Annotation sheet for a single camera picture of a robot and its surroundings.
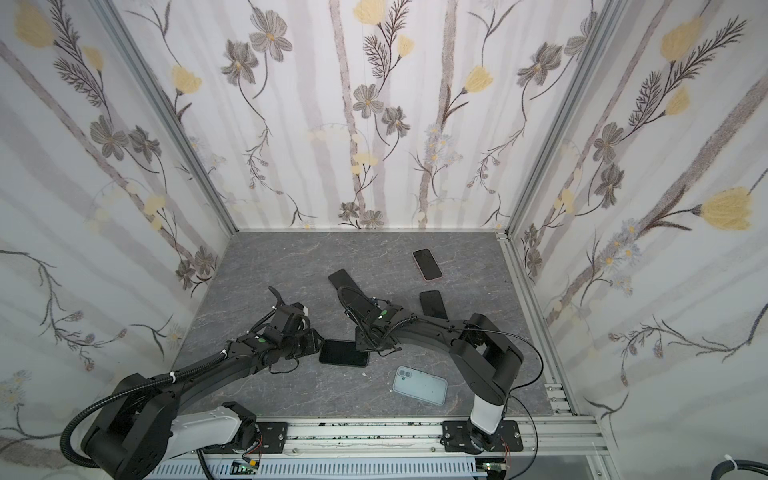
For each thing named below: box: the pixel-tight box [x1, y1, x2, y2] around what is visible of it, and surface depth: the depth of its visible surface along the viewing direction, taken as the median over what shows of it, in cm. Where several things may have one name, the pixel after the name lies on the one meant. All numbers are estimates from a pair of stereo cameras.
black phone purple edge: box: [328, 268, 367, 297], surface depth 107 cm
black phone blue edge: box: [413, 248, 443, 281], surface depth 113 cm
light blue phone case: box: [392, 365, 449, 406], surface depth 84 cm
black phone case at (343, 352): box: [319, 339, 370, 368], surface depth 88 cm
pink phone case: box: [412, 248, 444, 282], surface depth 113 cm
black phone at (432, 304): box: [419, 290, 448, 320], surface depth 103 cm
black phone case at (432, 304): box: [419, 290, 448, 320], surface depth 103 cm
